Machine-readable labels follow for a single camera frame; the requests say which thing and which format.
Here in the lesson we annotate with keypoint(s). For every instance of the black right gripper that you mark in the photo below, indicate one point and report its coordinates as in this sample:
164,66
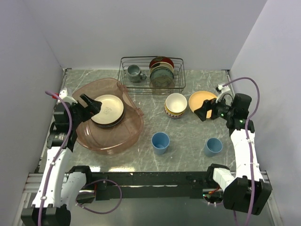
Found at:
207,105

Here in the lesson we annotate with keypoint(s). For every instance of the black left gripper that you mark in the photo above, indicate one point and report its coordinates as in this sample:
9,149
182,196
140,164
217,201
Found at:
90,110

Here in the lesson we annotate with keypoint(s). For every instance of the tan bottom plate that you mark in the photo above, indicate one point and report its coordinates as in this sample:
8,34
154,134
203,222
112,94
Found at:
197,98

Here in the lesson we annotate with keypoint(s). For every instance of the white bear print plate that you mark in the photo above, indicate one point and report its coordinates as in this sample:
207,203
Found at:
111,110

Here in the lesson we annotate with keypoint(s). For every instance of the white watermelon pattern plate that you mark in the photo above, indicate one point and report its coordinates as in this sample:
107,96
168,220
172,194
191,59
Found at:
110,124

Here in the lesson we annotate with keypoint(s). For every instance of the plain white ceramic bowl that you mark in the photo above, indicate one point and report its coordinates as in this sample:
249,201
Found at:
176,97

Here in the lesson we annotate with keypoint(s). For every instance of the red rimmed cream plate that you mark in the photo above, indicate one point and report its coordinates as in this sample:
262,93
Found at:
118,118

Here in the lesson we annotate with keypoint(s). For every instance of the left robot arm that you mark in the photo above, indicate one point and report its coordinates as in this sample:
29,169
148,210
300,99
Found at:
57,192

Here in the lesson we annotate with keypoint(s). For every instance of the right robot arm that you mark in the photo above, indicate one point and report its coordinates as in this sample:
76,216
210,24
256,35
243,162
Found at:
246,191

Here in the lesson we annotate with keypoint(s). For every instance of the pink transparent plastic bin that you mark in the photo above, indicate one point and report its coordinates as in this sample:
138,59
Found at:
119,137

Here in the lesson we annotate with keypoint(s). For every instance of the yellow blue sun bowl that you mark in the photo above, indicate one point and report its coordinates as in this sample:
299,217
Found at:
175,109

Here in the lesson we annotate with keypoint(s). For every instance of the red zigzag bottom bowl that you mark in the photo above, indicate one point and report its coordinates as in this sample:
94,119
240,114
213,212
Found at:
175,116

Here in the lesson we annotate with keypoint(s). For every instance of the blue plastic cup right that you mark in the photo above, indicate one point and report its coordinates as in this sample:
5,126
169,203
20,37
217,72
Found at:
212,147

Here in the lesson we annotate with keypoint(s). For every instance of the blue plastic cup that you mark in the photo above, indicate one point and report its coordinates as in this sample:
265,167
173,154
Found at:
160,142
212,147

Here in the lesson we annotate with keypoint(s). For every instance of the grey ceramic mug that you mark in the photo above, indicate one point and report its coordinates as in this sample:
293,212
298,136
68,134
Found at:
135,74

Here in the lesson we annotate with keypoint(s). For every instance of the beige crackle plate in rack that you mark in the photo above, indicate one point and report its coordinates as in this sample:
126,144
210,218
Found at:
162,82

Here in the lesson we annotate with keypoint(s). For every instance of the blue plastic cup left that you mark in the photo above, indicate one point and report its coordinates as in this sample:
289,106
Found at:
160,142

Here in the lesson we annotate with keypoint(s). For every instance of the cream plate in rack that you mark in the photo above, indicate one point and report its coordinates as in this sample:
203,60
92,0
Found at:
162,64

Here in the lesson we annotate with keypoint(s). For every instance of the red floral plate in rack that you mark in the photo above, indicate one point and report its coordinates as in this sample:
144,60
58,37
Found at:
160,59

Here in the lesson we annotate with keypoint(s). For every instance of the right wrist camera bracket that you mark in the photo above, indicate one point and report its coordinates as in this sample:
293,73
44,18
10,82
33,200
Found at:
222,89

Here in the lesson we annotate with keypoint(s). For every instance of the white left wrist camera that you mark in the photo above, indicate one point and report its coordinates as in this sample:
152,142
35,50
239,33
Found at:
66,96

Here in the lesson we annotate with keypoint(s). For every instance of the metal wire dish rack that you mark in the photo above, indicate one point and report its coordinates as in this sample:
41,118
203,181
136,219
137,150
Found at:
144,85

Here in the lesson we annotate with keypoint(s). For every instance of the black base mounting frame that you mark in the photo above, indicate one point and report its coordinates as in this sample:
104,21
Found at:
115,185

